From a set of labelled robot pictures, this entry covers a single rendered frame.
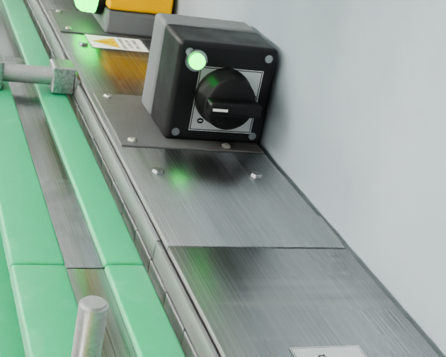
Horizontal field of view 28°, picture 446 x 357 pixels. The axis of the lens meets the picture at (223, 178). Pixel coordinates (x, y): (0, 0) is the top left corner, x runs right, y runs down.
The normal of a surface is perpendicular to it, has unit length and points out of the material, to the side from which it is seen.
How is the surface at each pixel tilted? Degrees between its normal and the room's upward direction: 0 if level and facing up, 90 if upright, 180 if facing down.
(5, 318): 90
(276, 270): 90
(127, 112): 90
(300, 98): 0
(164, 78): 0
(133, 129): 90
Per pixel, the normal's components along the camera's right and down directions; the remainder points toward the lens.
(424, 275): -0.93, -0.04
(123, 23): 0.31, 0.43
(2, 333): 0.18, -0.90
